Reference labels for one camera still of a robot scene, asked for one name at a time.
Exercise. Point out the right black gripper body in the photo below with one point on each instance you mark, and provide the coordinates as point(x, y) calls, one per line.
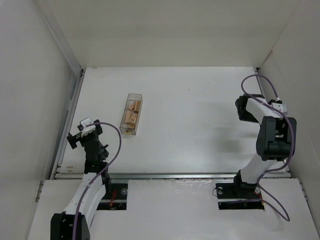
point(241, 109)

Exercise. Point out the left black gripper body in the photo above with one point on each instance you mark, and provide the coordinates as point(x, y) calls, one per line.
point(85, 139)

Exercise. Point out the clear plastic box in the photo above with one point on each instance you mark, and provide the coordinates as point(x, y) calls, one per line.
point(124, 127)

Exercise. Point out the small wood cube block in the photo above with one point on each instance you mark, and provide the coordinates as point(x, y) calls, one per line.
point(133, 119)

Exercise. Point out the long wood block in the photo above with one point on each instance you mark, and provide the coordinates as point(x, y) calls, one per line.
point(127, 117)

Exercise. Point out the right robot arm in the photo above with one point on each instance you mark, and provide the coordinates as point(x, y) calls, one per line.
point(273, 142)

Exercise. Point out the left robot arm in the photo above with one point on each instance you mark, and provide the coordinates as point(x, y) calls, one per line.
point(74, 222)

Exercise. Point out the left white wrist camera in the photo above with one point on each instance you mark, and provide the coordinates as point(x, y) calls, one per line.
point(86, 126)

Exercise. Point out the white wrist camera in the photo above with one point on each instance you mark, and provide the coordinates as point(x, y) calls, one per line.
point(86, 126)
point(279, 105)

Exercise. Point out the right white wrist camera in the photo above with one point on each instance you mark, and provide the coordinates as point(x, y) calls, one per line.
point(279, 105)

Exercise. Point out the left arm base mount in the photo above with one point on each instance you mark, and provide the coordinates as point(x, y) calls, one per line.
point(115, 198)

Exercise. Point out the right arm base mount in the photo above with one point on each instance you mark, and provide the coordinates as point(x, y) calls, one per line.
point(241, 197)

